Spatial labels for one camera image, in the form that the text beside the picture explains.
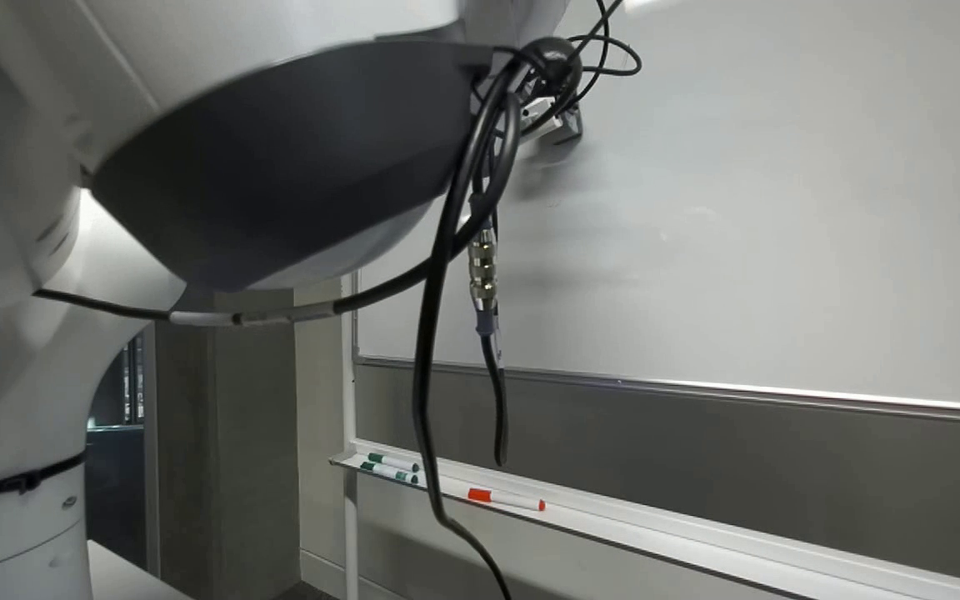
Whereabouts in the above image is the green capped marker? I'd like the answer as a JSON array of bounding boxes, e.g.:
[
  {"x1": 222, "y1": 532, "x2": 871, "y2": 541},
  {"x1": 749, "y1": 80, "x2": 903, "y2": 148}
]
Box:
[
  {"x1": 357, "y1": 458, "x2": 423, "y2": 490},
  {"x1": 363, "y1": 448, "x2": 423, "y2": 477}
]

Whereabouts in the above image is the red capped marker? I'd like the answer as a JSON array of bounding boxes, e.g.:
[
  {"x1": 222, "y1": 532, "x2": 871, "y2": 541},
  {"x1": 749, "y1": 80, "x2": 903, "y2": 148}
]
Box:
[{"x1": 463, "y1": 485, "x2": 552, "y2": 516}]

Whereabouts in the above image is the white marker tray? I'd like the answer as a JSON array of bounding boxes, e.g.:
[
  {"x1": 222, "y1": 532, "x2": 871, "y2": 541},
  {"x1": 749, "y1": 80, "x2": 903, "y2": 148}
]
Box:
[{"x1": 327, "y1": 438, "x2": 960, "y2": 600}]

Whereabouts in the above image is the large whiteboard panel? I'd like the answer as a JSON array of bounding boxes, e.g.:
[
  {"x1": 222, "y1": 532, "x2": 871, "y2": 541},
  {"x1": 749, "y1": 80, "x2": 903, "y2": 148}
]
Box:
[{"x1": 351, "y1": 0, "x2": 960, "y2": 427}]

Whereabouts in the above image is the white table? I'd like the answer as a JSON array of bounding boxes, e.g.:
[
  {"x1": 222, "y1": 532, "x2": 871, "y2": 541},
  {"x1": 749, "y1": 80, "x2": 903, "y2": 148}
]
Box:
[{"x1": 84, "y1": 541, "x2": 197, "y2": 600}]

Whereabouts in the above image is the thick black cable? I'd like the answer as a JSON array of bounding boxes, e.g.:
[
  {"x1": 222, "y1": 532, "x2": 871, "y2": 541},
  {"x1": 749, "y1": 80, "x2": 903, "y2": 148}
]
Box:
[{"x1": 409, "y1": 36, "x2": 573, "y2": 600}]

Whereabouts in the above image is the black cable with grey sleeve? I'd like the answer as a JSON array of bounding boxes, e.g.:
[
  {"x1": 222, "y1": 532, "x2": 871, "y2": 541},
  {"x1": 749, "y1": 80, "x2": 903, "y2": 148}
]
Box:
[{"x1": 31, "y1": 227, "x2": 476, "y2": 331}]

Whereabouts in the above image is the thin black looped cable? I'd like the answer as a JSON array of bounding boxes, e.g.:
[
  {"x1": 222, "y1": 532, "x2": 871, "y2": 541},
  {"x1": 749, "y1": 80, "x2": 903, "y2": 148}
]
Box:
[{"x1": 542, "y1": 0, "x2": 647, "y2": 88}]

